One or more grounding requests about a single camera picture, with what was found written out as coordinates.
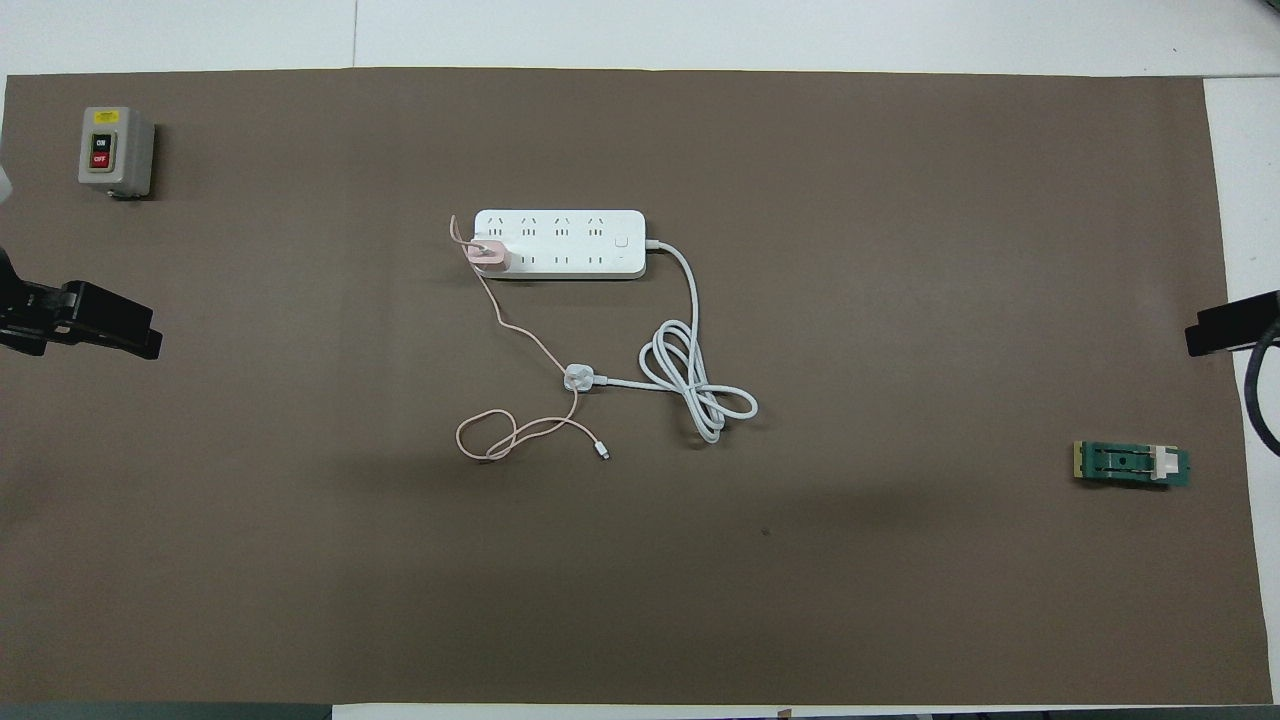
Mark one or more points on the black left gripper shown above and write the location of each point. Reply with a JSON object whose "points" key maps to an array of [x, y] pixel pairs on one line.
{"points": [[25, 315]]}

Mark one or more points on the pink usb charger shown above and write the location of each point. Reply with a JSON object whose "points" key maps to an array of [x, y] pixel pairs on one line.
{"points": [[488, 255]]}

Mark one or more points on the white power strip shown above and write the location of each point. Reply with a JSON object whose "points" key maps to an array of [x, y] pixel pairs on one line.
{"points": [[570, 244]]}

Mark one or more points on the brown table mat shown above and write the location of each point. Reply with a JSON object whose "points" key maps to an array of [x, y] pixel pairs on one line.
{"points": [[800, 580]]}

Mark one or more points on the grey on-off switch box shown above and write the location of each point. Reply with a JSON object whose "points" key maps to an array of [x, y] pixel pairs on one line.
{"points": [[115, 150]]}

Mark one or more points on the green knife switch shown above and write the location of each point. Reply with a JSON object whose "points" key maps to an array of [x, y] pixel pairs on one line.
{"points": [[1130, 464]]}

